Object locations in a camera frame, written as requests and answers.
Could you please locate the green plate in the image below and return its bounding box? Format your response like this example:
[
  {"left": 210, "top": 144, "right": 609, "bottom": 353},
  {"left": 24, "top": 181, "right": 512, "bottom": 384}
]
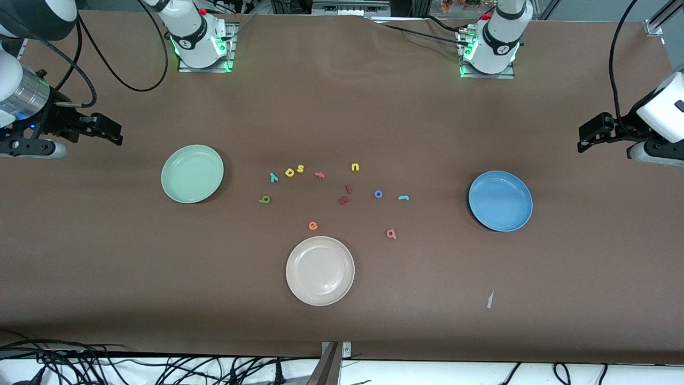
[{"left": 161, "top": 144, "right": 224, "bottom": 204}]

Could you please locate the aluminium profile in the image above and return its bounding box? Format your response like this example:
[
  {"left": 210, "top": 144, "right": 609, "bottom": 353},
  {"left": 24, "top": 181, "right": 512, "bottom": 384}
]
[{"left": 644, "top": 0, "right": 684, "bottom": 37}]

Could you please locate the blue plate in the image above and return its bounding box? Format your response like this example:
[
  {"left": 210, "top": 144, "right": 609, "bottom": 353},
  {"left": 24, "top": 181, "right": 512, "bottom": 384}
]
[{"left": 468, "top": 170, "right": 534, "bottom": 233}]

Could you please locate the brown table cover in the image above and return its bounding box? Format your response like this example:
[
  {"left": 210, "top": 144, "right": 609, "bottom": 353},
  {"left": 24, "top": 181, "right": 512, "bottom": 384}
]
[{"left": 0, "top": 11, "right": 684, "bottom": 365}]

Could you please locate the beige plate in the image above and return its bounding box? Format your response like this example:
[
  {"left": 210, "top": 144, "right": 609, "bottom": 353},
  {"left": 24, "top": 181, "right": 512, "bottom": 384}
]
[{"left": 285, "top": 236, "right": 355, "bottom": 306}]

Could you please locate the grey angled bar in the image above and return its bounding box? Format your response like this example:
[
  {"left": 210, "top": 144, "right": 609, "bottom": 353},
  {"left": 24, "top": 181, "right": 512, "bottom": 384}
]
[{"left": 307, "top": 342, "right": 341, "bottom": 385}]

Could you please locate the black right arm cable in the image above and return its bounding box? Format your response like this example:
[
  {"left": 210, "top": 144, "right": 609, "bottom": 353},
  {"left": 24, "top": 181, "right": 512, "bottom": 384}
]
[{"left": 53, "top": 0, "right": 169, "bottom": 107}]

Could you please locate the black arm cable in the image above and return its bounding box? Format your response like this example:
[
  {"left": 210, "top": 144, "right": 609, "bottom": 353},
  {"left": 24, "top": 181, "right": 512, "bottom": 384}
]
[
  {"left": 609, "top": 0, "right": 640, "bottom": 125},
  {"left": 53, "top": 0, "right": 169, "bottom": 107}
]

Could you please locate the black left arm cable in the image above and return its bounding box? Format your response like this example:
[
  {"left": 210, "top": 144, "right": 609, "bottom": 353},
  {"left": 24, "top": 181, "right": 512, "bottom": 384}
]
[{"left": 609, "top": 0, "right": 640, "bottom": 125}]

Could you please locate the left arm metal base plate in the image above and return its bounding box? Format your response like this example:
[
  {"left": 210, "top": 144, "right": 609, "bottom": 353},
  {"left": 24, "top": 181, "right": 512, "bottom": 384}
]
[{"left": 458, "top": 27, "right": 515, "bottom": 80}]

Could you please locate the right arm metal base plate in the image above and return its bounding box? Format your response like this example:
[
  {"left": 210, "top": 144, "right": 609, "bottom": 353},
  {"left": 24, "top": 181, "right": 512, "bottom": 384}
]
[{"left": 178, "top": 21, "right": 236, "bottom": 73}]

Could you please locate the black cable on table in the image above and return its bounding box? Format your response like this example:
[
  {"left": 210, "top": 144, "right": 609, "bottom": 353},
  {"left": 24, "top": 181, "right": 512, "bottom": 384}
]
[{"left": 380, "top": 15, "right": 467, "bottom": 43}]

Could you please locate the black cable bundle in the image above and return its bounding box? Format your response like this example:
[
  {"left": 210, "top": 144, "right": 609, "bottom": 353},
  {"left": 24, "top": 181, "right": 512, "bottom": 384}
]
[{"left": 0, "top": 330, "right": 321, "bottom": 385}]

